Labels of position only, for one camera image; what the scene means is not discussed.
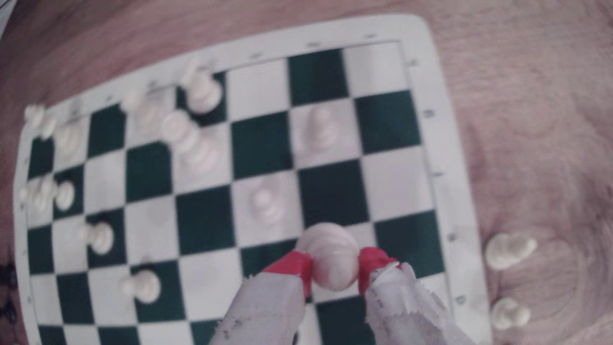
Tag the white chess rook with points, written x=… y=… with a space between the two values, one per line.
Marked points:
x=141 y=112

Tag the white chess pawn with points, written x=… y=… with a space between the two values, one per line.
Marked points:
x=100 y=237
x=64 y=195
x=508 y=312
x=33 y=196
x=143 y=286
x=320 y=127
x=266 y=203
x=330 y=258

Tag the white chess king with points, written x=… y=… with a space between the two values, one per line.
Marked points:
x=67 y=136

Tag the white chess knight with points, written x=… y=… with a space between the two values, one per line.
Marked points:
x=203 y=93

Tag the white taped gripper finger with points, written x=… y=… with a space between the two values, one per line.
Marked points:
x=407 y=311
x=268 y=311

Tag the white chess queen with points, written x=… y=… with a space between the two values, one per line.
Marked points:
x=184 y=136

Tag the white chess bishop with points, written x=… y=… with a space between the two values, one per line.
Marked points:
x=507 y=250

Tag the green and white chess mat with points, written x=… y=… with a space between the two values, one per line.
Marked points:
x=330 y=191

